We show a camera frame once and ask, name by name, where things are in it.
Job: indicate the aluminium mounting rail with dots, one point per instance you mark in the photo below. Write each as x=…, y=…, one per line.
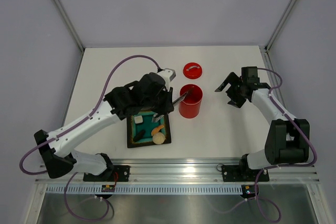
x=204, y=171

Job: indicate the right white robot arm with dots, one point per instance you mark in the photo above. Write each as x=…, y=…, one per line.
x=287, y=141

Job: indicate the square dark teal plate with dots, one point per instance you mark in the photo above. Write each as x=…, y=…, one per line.
x=148, y=126

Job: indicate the aluminium frame post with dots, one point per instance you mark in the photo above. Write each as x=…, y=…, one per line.
x=69, y=25
x=280, y=25

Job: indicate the white sushi roll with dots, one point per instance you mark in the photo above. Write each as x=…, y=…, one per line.
x=138, y=119

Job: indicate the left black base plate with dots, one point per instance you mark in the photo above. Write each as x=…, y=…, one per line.
x=120, y=173

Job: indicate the right aluminium frame post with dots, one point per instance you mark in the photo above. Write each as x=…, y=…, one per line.
x=280, y=25

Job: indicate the left aluminium frame post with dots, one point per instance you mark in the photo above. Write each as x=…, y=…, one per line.
x=69, y=25

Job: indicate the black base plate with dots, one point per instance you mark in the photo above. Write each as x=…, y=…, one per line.
x=120, y=173
x=234, y=173

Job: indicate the small circuit board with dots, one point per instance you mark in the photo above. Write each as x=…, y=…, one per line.
x=108, y=189
x=249, y=190

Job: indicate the orange salmon piece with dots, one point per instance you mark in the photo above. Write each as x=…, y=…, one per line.
x=157, y=129

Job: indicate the left small circuit board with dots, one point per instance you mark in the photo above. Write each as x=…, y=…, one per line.
x=108, y=189

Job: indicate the black seaweed piece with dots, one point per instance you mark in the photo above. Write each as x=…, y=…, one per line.
x=139, y=136

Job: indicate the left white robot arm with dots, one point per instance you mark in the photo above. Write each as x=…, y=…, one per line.
x=57, y=148

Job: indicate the red cylindrical container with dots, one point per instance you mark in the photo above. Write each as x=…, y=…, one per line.
x=190, y=106

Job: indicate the long metal tongs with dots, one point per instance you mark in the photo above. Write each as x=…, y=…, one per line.
x=182, y=97

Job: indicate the right small circuit board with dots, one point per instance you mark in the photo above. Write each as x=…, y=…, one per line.
x=249, y=190

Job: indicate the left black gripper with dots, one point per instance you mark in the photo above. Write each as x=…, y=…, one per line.
x=167, y=106

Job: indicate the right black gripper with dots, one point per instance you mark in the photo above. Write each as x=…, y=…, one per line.
x=233, y=79

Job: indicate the red round lid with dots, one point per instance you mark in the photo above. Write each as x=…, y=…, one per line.
x=192, y=70

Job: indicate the white slotted cable duct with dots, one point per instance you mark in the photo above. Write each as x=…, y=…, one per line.
x=148, y=189

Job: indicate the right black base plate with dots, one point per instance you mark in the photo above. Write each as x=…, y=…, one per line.
x=234, y=173

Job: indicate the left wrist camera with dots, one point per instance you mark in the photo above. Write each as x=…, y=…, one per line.
x=168, y=75

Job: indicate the round white bun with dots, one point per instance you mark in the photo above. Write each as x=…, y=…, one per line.
x=158, y=138

